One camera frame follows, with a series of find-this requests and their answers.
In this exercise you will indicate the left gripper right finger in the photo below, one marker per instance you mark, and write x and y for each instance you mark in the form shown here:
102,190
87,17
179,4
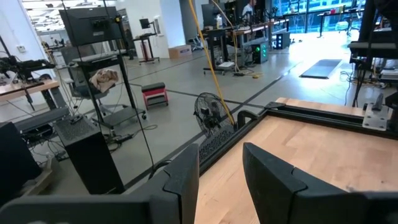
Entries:
280,199

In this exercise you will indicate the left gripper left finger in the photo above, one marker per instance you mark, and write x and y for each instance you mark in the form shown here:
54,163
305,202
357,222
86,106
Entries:
174,199

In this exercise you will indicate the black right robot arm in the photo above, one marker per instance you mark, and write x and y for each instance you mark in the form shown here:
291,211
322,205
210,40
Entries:
393,115

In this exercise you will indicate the black background robot arm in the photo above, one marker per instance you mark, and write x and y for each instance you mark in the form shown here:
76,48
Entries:
25,67

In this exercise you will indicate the black mesh-top computer tower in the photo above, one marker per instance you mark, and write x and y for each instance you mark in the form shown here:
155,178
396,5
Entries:
216,144
90,161

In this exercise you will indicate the black power strip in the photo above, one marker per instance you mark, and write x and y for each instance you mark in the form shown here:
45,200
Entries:
123,138

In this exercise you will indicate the black floor fan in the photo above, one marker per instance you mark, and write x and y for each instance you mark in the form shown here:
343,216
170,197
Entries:
211,113

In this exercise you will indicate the black rolling cart stand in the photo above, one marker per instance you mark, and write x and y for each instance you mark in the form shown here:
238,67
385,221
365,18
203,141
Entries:
121,115

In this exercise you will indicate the red step stool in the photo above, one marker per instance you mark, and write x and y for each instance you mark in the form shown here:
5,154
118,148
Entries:
154,93

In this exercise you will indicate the metal mounting plate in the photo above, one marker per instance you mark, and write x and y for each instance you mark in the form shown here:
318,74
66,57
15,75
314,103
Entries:
374,119

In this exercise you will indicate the dark floor mat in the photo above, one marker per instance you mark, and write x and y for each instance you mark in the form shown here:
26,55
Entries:
321,68

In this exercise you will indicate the beige crumpled cloth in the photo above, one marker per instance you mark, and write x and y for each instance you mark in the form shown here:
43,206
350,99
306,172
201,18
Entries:
104,79

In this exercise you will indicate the grey office chair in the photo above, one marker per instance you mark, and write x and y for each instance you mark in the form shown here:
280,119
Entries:
81,91

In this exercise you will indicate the cardboard box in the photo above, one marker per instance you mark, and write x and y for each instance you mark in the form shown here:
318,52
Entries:
179,51

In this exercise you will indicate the computer tower with green lights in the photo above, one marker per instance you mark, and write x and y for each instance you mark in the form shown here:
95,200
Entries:
259,53

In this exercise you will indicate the long wooden workbench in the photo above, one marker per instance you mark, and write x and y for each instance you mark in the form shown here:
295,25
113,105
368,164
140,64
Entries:
248,30

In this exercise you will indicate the black equipment stand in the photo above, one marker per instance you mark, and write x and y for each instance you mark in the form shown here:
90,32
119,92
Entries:
373,49

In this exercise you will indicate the small monitor on stand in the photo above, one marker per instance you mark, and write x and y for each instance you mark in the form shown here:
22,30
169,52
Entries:
145,25

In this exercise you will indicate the white bottle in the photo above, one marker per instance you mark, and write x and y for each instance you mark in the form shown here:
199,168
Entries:
219,22

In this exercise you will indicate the wooden desk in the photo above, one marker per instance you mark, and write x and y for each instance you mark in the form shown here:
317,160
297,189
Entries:
21,88

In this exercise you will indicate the black monitor on cart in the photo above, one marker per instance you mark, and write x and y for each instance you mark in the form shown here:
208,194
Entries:
90,26

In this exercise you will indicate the person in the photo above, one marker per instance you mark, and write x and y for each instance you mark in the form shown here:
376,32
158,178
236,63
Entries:
248,9

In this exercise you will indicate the black table frame rail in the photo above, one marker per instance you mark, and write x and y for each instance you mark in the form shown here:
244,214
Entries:
311,113

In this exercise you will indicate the wall thermostat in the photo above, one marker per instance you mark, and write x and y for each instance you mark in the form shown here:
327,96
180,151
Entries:
21,48

